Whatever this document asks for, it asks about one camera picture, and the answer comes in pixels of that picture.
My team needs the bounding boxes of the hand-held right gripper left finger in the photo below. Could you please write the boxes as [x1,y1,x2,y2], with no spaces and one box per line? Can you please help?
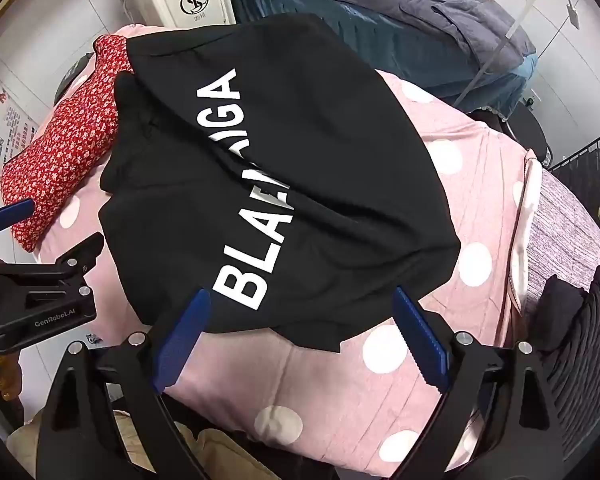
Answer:
[36,287,216,480]

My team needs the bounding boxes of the amber translucent ornament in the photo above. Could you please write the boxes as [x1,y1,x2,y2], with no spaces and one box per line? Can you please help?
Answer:
[0,355,22,402]

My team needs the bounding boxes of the person's beige trousers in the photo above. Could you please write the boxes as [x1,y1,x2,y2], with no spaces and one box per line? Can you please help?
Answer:
[5,405,253,480]

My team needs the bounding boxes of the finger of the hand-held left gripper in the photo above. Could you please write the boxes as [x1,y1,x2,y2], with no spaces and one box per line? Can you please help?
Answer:
[0,198,36,266]
[0,231,106,292]

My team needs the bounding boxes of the black wire cart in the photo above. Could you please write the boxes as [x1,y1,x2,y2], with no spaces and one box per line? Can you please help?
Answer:
[550,125,600,261]

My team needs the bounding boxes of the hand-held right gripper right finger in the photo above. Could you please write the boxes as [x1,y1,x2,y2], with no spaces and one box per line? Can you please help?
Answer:
[391,286,566,480]

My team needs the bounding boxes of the purple heathered cloth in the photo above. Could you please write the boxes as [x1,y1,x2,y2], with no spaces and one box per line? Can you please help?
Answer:
[522,167,600,331]

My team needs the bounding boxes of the wall poster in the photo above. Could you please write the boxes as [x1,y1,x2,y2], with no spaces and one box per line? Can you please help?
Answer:
[0,82,38,181]

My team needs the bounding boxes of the dark grey ribbed knit garment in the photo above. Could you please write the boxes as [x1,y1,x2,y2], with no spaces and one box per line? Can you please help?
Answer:
[545,265,600,461]

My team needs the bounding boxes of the black T-shirt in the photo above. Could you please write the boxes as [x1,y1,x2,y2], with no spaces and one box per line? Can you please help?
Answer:
[97,11,463,355]

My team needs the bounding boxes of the white gooseneck lamp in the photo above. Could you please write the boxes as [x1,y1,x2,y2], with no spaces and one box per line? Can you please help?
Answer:
[455,0,584,108]

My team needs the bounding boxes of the black round stool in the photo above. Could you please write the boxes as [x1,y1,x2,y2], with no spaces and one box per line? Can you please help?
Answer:
[467,107,553,168]

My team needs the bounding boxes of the pink polka dot blanket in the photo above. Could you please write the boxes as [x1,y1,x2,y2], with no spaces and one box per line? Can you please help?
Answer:
[10,22,543,478]

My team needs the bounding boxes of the black folded garment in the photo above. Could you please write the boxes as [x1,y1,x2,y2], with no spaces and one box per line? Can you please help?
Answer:
[535,275,587,353]

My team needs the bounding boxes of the red floral dress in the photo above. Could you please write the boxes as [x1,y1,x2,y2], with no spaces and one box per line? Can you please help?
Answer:
[0,34,136,253]

